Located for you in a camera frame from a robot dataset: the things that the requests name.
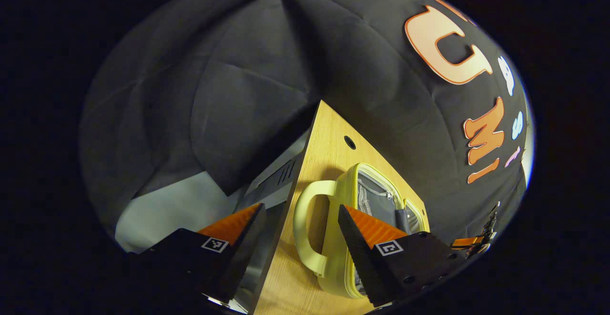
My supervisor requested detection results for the cream suitcase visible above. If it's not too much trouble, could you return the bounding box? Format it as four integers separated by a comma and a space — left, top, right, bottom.
293, 163, 429, 300

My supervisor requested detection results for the grey metal table frame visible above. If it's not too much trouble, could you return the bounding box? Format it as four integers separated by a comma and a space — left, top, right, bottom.
236, 136, 310, 211

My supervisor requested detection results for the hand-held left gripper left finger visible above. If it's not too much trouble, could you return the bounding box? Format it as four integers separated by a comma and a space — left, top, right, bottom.
126, 203, 266, 306

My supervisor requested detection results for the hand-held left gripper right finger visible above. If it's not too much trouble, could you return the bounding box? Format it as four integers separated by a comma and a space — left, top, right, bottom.
337, 204, 470, 307

